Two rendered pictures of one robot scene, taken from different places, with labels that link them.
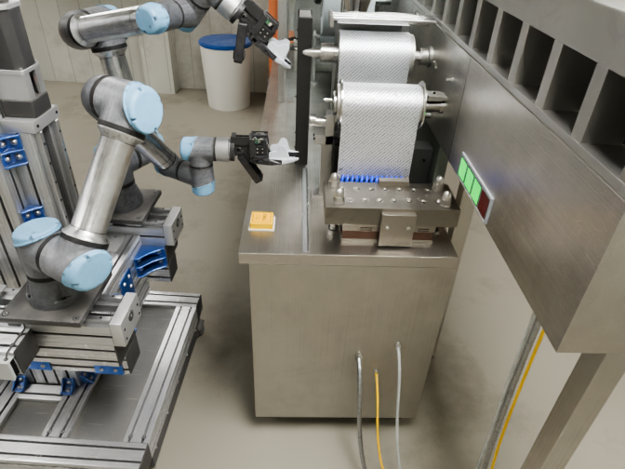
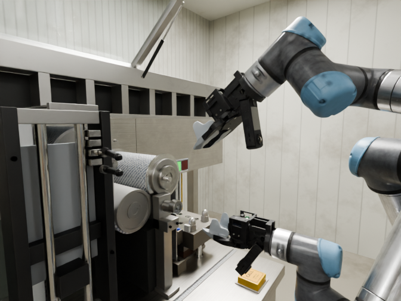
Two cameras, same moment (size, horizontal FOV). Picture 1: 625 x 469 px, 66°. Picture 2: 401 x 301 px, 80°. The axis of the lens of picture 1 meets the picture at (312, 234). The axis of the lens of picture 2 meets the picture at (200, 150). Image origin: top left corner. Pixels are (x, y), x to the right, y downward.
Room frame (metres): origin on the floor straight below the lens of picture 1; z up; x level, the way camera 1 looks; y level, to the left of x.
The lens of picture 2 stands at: (1.97, 0.49, 1.42)
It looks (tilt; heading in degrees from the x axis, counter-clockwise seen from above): 7 degrees down; 219
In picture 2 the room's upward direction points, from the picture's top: straight up
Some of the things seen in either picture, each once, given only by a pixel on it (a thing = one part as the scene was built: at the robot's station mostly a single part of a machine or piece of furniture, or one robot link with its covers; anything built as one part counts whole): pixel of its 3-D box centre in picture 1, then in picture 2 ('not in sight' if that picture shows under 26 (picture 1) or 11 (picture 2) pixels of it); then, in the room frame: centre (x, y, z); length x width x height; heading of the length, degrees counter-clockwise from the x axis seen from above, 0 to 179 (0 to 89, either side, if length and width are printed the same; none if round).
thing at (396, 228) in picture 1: (396, 229); not in sight; (1.20, -0.25, 0.96); 0.10 x 0.03 x 0.11; 93
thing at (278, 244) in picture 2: (224, 149); (280, 244); (1.39, 0.29, 1.11); 0.08 x 0.05 x 0.08; 3
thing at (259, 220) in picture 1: (261, 221); (252, 278); (1.29, 0.16, 0.91); 0.07 x 0.07 x 0.02; 3
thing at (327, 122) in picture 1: (322, 155); (166, 244); (1.49, -0.02, 1.05); 0.06 x 0.05 x 0.31; 93
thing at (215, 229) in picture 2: (284, 146); (214, 227); (1.42, 0.10, 1.11); 0.09 x 0.03 x 0.06; 102
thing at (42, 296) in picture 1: (53, 278); not in sight; (1.01, 0.72, 0.87); 0.15 x 0.15 x 0.10
